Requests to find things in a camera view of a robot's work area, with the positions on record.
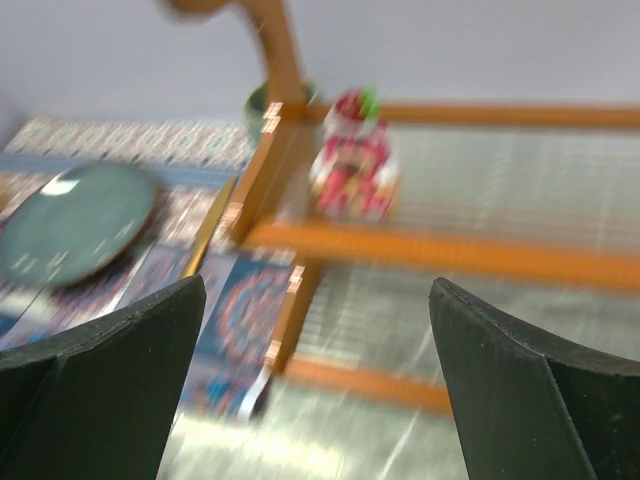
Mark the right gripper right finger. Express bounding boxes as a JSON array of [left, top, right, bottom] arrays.
[[429, 278, 639, 479]]

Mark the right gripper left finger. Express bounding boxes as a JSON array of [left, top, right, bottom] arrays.
[[1, 275, 206, 480]]

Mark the teal ceramic mug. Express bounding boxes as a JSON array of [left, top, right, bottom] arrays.
[[243, 80, 321, 148]]

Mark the orange wooden two-tier shelf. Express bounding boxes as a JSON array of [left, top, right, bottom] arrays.
[[154, 0, 640, 421]]

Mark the pink bear strawberry cake toy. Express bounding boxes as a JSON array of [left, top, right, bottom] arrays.
[[309, 87, 401, 221]]

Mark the patterned blue placemat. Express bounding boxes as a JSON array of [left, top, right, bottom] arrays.
[[1, 118, 293, 418]]

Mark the teal ceramic plate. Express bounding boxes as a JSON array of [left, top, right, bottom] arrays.
[[1, 162, 159, 288]]

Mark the gold knife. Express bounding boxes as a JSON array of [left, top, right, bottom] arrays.
[[182, 176, 237, 278]]

